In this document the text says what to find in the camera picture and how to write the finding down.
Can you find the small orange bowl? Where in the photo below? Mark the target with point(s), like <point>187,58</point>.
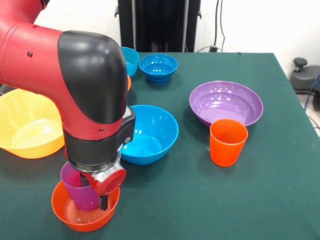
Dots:
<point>85,223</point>

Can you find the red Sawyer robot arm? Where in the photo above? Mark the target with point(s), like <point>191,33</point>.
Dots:
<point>87,75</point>

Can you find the large blue bowl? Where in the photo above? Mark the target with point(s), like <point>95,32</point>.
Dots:
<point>155,140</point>

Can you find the wide purple bowl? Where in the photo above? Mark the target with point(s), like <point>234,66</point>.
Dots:
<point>225,105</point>

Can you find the orange cup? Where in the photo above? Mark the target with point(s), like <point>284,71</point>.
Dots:
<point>226,152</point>

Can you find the purple cup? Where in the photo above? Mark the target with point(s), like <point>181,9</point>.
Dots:
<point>82,197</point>

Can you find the wide orange bowl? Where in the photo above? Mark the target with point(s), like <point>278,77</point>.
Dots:
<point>129,82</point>

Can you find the small dark blue bowl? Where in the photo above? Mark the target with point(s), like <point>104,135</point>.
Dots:
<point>158,66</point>

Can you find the yellow bowl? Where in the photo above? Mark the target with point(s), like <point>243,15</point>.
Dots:
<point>25,132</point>

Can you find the teal bowl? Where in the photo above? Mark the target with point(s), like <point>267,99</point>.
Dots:
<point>131,60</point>

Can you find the dark green tablecloth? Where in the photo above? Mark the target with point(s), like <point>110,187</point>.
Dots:
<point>200,200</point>

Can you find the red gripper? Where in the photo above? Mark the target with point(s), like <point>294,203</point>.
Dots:
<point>113,181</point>

